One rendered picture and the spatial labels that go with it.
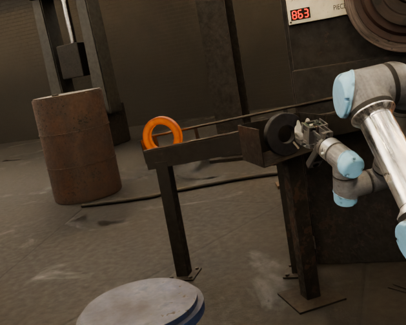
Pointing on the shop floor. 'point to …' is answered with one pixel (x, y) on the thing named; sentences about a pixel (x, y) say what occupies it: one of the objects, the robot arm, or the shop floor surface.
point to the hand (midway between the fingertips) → (297, 129)
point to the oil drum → (77, 146)
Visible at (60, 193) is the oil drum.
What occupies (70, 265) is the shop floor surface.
